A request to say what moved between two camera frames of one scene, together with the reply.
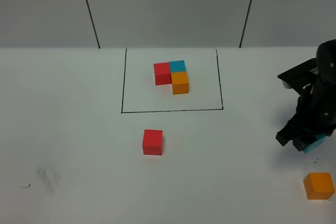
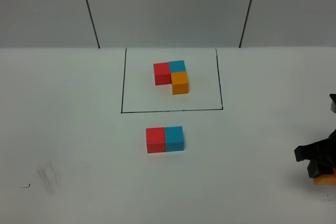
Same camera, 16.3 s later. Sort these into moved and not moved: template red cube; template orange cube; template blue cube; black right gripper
Moved: black right gripper
Not moved: template red cube; template blue cube; template orange cube
